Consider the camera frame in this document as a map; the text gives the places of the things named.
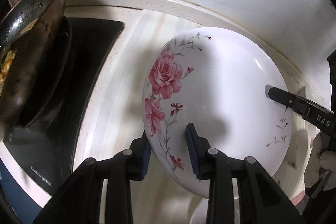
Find white plate pink roses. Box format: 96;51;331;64
142;27;292;198

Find gloved right hand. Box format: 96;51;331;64
303;132;336;191

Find striped cat table mat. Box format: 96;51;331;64
73;7;326;224

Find white plate grey swirl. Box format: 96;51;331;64
189;188;240;224

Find black induction cooktop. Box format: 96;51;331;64
4;18;125;194

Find black frying pan with food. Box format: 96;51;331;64
1;0;66;138

